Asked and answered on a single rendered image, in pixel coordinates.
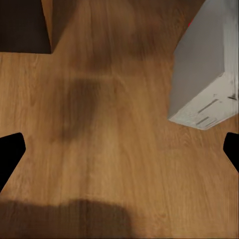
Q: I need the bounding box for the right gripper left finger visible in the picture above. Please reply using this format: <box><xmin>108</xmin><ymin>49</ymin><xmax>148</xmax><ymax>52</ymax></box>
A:
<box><xmin>0</xmin><ymin>132</ymin><xmax>26</xmax><ymax>192</ymax></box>

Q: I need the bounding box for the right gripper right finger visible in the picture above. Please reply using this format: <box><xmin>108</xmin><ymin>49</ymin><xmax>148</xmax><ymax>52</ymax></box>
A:
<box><xmin>223</xmin><ymin>132</ymin><xmax>239</xmax><ymax>173</ymax></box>

